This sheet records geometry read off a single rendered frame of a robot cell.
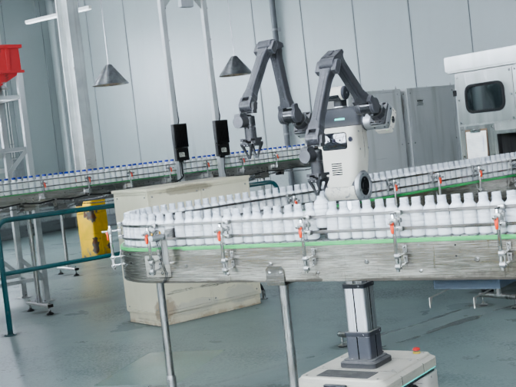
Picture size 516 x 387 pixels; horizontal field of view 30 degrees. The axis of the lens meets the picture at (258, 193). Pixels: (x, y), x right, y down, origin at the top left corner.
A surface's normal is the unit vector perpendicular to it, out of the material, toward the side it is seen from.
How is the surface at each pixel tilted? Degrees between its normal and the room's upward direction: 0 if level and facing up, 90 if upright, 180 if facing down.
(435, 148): 90
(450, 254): 90
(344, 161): 90
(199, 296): 89
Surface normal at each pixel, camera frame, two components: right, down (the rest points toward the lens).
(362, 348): -0.56, 0.11
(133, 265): -0.82, 0.12
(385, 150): 0.61, -0.03
